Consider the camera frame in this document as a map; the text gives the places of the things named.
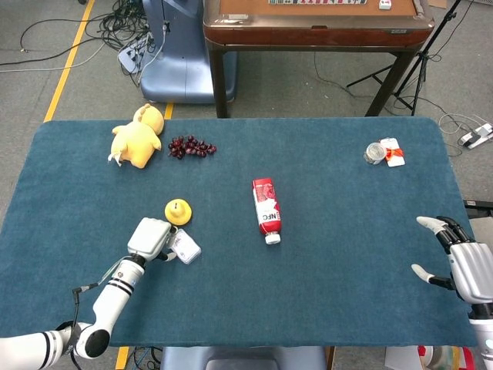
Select tangled black floor cables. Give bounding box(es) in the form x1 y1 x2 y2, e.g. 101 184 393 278
18 0 155 88

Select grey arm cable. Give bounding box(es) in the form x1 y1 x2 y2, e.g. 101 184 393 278
70 257 125 363

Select yellow pear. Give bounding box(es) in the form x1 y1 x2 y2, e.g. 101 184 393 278
164 198 193 227

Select white foot pedal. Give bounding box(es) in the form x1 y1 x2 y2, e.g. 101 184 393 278
458 123 493 150

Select round clear clip container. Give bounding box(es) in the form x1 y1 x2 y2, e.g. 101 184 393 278
363 142 387 166

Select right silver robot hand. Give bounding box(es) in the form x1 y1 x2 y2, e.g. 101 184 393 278
411 215 493 305

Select blue grey robot torso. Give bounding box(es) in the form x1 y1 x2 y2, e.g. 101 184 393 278
159 345 328 370

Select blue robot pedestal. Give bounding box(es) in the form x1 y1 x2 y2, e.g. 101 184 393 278
139 0 238 104

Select black tripod stand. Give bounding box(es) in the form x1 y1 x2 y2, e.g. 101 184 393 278
346 0 463 116

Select yellow plush duck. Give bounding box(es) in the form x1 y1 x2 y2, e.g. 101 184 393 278
107 103 166 170

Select white power strip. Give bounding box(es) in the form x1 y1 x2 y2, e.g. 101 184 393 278
117 36 155 74

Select row of face-up mahjong tiles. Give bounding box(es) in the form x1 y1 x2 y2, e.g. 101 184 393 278
268 0 368 6

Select dark red grape bunch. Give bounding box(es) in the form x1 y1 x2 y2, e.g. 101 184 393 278
167 134 218 160

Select white plastic packet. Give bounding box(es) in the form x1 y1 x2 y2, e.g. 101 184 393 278
169 228 203 265

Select brown mahjong table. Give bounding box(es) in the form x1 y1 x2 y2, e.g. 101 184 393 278
203 0 435 119

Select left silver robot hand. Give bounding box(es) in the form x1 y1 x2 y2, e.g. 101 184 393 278
126 217 180 264

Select white card with red ribbon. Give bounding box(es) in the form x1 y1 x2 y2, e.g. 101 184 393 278
379 137 406 168

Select red NFC juice bottle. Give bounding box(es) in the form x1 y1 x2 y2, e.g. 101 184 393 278
252 177 283 245

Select hanging black cable with plug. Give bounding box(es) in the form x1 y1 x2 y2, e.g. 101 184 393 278
161 0 171 43

